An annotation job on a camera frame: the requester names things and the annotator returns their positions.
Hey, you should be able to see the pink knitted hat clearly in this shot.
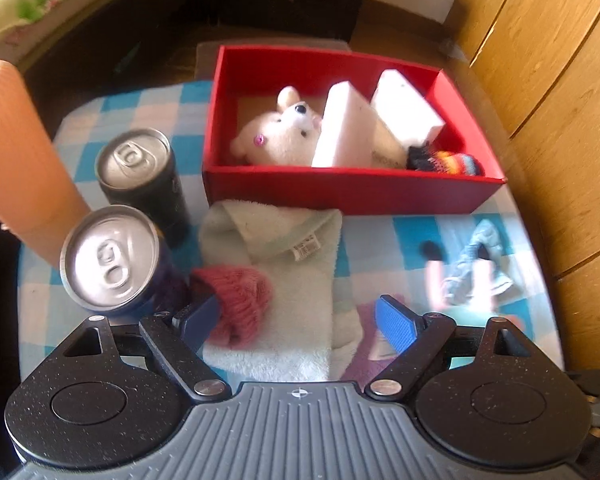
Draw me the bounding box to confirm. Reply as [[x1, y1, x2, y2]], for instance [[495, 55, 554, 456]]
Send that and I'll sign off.
[[189, 266, 276, 351]]

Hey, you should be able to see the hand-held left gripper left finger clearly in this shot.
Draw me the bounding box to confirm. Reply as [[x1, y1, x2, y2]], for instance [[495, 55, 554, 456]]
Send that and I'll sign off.
[[55, 294, 233, 403]]

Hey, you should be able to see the white sponge block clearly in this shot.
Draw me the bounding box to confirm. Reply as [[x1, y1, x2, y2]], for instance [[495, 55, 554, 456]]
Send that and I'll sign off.
[[311, 82, 406, 168], [370, 69, 446, 148]]

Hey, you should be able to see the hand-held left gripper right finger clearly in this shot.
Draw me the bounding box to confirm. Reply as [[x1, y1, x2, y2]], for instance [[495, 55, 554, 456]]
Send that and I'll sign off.
[[362, 296, 566, 403]]

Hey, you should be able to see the dark wooden nightstand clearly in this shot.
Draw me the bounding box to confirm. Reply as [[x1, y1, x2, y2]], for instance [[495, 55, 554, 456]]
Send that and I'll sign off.
[[200, 0, 376, 41]]

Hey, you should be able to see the light green towel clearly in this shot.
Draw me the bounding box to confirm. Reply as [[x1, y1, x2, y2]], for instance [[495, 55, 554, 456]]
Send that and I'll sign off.
[[198, 199, 363, 383]]

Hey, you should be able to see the white bear plush toy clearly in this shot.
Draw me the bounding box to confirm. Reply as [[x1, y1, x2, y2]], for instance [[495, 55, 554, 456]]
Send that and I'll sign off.
[[230, 86, 326, 167]]

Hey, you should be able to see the wooden wardrobe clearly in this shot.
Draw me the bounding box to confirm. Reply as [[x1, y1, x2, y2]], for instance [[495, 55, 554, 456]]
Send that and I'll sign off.
[[442, 0, 600, 376]]

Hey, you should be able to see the red cardboard box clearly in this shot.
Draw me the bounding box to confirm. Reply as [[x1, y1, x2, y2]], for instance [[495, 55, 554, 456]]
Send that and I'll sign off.
[[201, 44, 508, 217]]

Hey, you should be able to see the dark wooden bed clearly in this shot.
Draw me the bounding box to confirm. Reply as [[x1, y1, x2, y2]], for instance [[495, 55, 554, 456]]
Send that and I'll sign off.
[[0, 0, 201, 91]]

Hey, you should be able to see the black drink can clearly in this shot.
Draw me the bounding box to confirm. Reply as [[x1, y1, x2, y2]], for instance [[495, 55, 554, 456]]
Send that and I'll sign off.
[[95, 128, 193, 248]]

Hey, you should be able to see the rainbow striped sock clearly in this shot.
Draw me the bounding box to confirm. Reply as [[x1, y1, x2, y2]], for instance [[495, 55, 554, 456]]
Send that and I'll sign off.
[[406, 144, 486, 177]]

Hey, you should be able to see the purple drink can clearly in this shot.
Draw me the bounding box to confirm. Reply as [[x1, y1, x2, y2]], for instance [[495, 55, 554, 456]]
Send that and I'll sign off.
[[60, 205, 191, 318]]

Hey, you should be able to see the blue white checkered tablecloth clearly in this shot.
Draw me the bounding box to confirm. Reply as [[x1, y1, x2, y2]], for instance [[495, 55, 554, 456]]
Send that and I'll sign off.
[[17, 80, 566, 401]]

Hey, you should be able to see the orange ribbed bottle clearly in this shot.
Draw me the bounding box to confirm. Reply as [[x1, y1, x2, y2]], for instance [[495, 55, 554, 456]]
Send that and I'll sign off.
[[0, 60, 93, 261]]

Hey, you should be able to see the bundle of blue face masks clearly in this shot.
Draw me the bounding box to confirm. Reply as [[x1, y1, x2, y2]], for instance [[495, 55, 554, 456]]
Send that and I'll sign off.
[[442, 219, 515, 307]]

